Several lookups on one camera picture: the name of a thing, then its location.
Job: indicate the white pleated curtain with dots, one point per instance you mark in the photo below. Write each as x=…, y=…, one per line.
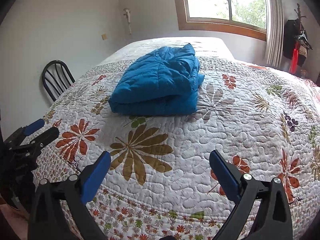
x=274, y=33

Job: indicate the white wall mounted handset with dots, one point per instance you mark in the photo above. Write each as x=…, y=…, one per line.
x=127, y=14

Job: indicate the wooden coat rack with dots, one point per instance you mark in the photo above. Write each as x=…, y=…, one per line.
x=301, y=39

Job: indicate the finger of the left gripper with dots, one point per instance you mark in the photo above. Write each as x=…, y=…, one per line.
x=41, y=141
x=35, y=126

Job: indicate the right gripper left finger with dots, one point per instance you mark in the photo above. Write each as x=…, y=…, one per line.
x=47, y=220

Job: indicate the pink cushion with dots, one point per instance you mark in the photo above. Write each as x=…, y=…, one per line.
x=16, y=220

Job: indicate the blue puffer jacket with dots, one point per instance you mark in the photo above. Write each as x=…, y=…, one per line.
x=162, y=82

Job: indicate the wooden framed window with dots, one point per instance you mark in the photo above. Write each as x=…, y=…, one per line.
x=241, y=17

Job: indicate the floral quilted bedspread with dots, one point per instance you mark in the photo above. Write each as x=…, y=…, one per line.
x=262, y=120

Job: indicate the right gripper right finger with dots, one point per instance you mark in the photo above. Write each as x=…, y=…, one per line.
x=273, y=219

